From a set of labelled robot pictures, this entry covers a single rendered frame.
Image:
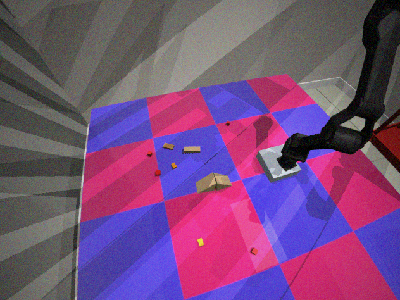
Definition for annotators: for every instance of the olive triangular block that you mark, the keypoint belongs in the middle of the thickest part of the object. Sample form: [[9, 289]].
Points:
[[222, 181]]

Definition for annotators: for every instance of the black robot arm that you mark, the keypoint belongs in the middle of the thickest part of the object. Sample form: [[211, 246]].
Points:
[[381, 37]]

